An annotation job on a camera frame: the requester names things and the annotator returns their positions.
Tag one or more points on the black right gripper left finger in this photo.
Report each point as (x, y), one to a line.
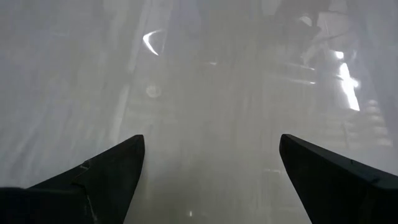
(87, 193)

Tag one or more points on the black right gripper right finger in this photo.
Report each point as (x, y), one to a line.
(329, 186)

